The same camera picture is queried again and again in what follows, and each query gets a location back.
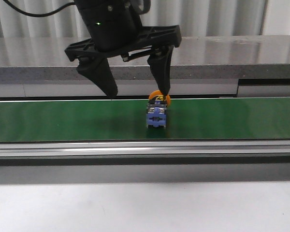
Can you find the grey stone countertop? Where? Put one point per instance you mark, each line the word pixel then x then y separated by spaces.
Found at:
pixel 38 60

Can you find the green conveyor belt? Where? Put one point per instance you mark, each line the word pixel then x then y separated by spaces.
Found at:
pixel 222 119

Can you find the grey corrugated curtain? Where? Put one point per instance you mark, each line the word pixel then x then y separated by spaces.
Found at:
pixel 195 18

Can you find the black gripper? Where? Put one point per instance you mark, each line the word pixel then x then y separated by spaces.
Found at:
pixel 116 29

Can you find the yellow and blue push button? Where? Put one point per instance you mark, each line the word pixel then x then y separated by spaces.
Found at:
pixel 156 111

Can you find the aluminium conveyor frame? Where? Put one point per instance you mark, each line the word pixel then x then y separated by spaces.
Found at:
pixel 126 152

